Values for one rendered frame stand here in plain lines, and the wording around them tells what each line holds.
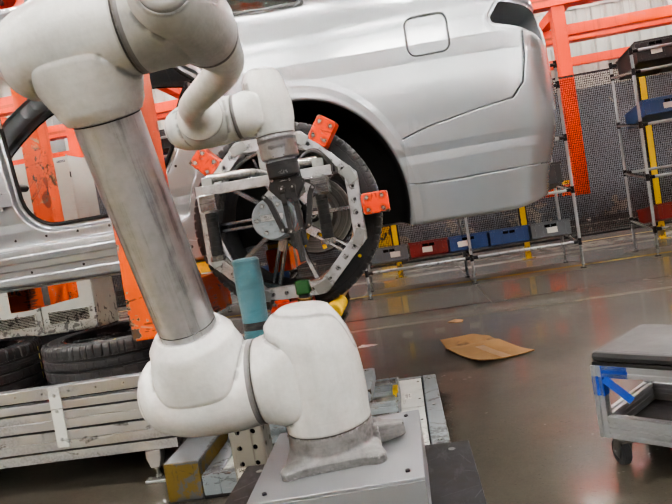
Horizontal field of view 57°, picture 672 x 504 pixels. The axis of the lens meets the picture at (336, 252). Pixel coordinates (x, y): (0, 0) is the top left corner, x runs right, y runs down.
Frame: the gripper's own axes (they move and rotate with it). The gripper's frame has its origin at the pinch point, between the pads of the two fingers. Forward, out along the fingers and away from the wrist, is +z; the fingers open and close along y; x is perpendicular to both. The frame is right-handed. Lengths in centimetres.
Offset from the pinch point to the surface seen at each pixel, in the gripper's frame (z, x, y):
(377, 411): 64, 60, 7
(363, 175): -15, 68, 20
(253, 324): 24, 49, -25
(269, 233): -3.0, 46.9, -13.0
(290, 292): 18, 61, -13
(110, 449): 60, 67, -88
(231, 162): -28, 63, -22
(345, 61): -61, 108, 23
